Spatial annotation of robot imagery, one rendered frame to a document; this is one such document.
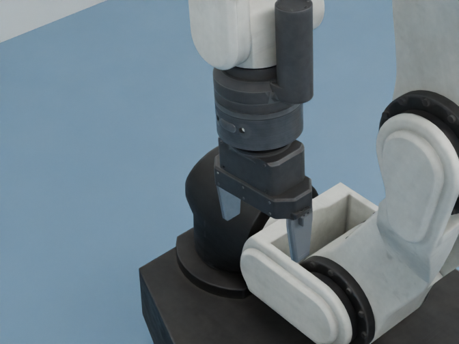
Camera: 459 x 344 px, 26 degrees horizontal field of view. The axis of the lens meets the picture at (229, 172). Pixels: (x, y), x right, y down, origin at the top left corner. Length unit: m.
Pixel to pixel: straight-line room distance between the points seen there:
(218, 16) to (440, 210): 0.34
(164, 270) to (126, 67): 0.88
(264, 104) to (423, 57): 0.20
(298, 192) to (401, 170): 0.13
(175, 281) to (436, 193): 0.60
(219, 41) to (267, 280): 0.55
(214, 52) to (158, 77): 1.40
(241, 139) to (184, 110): 1.24
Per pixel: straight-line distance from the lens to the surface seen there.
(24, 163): 2.09
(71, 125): 2.18
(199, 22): 0.92
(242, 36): 0.90
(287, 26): 0.89
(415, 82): 1.08
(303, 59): 0.91
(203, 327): 1.49
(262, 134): 0.96
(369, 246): 1.26
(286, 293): 1.37
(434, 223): 1.10
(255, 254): 1.38
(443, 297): 1.56
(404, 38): 1.07
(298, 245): 1.04
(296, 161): 1.00
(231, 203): 1.11
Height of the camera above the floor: 1.26
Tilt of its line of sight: 39 degrees down
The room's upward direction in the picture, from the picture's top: straight up
